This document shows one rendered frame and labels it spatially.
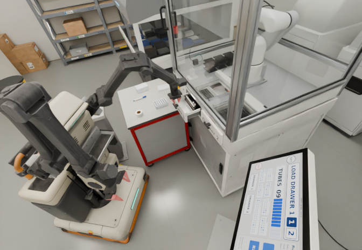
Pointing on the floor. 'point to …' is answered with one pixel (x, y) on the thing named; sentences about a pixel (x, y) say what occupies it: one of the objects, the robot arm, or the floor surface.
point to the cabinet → (200, 139)
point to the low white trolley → (154, 123)
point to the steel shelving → (72, 13)
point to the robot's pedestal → (122, 154)
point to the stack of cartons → (23, 55)
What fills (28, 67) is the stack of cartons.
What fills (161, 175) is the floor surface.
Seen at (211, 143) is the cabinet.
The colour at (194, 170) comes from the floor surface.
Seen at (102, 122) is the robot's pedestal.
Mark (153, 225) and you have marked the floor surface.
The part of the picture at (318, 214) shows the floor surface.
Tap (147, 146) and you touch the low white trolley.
